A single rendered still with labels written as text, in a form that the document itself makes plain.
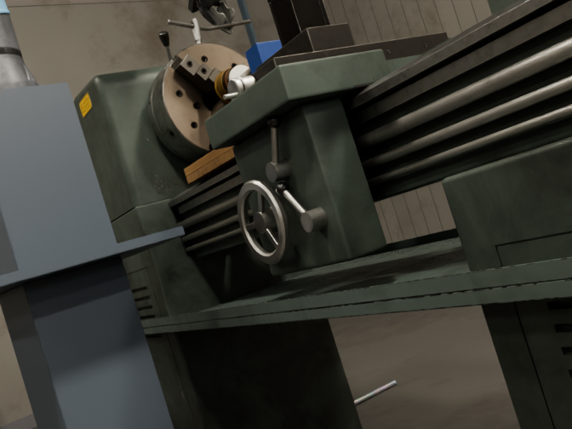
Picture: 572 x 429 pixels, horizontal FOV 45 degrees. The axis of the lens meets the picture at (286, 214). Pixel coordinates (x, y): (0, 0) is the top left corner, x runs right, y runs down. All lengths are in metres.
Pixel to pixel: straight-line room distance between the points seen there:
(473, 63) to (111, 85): 1.22
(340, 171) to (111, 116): 0.97
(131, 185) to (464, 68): 1.14
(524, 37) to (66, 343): 0.95
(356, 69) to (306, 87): 0.11
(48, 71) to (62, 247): 3.80
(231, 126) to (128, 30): 4.28
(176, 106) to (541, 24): 1.14
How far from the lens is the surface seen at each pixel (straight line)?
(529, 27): 0.92
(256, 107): 1.15
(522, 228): 0.87
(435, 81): 1.03
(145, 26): 5.57
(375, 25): 5.54
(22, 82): 1.49
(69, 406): 1.37
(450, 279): 0.88
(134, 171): 1.92
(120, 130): 1.94
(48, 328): 1.36
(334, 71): 1.13
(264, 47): 1.62
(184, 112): 1.84
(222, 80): 1.78
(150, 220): 1.90
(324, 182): 1.10
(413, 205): 5.52
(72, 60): 5.22
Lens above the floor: 0.67
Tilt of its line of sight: 2 degrees up
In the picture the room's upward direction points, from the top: 17 degrees counter-clockwise
